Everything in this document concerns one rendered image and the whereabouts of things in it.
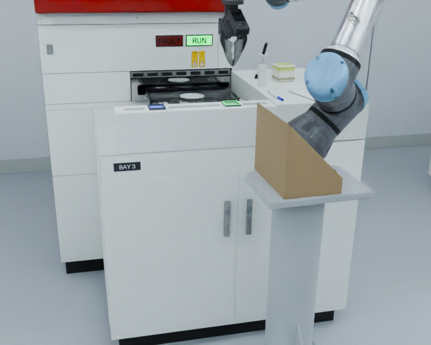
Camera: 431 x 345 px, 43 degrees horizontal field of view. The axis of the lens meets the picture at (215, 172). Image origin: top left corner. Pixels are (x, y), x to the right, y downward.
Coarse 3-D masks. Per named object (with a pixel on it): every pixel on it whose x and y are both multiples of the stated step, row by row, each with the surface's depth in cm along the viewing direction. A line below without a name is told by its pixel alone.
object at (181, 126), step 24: (120, 120) 180; (144, 120) 182; (168, 120) 184; (192, 120) 186; (216, 120) 188; (240, 120) 190; (120, 144) 183; (144, 144) 185; (168, 144) 187; (192, 144) 189; (216, 144) 191; (240, 144) 193
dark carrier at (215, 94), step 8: (152, 88) 241; (160, 88) 241; (168, 88) 241; (176, 88) 241; (184, 88) 242; (192, 88) 242; (200, 88) 242; (208, 88) 242; (216, 88) 243; (224, 88) 242; (152, 96) 228; (160, 96) 228; (168, 96) 228; (176, 96) 229; (208, 96) 229; (216, 96) 230; (224, 96) 230; (232, 96) 229
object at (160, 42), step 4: (160, 36) 235; (164, 36) 235; (168, 36) 236; (172, 36) 236; (176, 36) 236; (180, 36) 237; (160, 40) 235; (164, 40) 236; (168, 40) 236; (172, 40) 237; (176, 40) 237; (180, 40) 237; (160, 44) 236; (164, 44) 236; (168, 44) 237; (172, 44) 237; (176, 44) 237; (180, 44) 238
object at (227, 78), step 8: (136, 80) 238; (144, 80) 239; (152, 80) 240; (160, 80) 240; (168, 80) 241; (176, 80) 242; (184, 80) 243; (192, 80) 244; (200, 80) 245; (208, 80) 245; (216, 80) 246; (224, 80) 247; (136, 88) 239; (136, 96) 241; (144, 96) 241
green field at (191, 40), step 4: (188, 36) 237; (192, 36) 238; (196, 36) 238; (200, 36) 239; (204, 36) 239; (208, 36) 239; (188, 40) 238; (192, 40) 238; (196, 40) 239; (200, 40) 239; (204, 40) 240; (208, 40) 240; (188, 44) 239; (192, 44) 239; (196, 44) 240; (200, 44) 240; (204, 44) 240; (208, 44) 241
